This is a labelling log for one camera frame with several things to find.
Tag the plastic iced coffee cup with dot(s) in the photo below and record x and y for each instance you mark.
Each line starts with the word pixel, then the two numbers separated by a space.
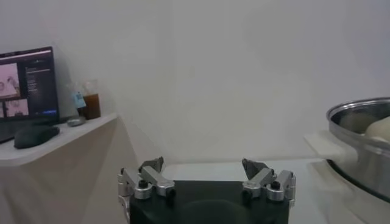
pixel 91 106

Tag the white side table with laptop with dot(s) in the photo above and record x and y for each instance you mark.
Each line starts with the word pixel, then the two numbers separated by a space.
pixel 76 131

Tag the black computer mouse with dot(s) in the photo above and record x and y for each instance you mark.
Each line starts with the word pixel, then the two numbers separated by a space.
pixel 35 137

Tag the cream electric cooking pot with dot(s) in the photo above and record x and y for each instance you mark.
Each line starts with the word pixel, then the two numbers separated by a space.
pixel 329 146

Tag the black laptop computer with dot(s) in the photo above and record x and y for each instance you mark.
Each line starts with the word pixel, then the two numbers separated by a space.
pixel 36 85

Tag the stainless steel steamer basket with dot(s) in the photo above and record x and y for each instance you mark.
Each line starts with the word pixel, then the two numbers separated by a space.
pixel 365 167

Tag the round grey puck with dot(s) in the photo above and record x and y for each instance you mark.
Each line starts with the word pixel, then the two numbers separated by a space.
pixel 76 121

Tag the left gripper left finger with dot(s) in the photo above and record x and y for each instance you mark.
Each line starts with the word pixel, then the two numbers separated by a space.
pixel 152 179

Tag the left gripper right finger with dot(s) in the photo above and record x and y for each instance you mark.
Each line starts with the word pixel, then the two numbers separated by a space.
pixel 262 179

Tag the white steamed baozi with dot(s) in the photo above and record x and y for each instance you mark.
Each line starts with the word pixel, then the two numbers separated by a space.
pixel 381 129

